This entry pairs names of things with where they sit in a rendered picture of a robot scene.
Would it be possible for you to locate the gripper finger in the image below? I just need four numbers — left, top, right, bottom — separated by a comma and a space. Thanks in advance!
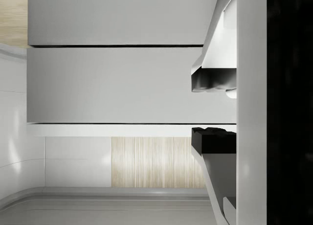
191, 0, 237, 93
191, 126, 237, 225

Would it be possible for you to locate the white cabinet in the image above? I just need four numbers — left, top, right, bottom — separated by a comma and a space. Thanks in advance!
26, 0, 237, 137

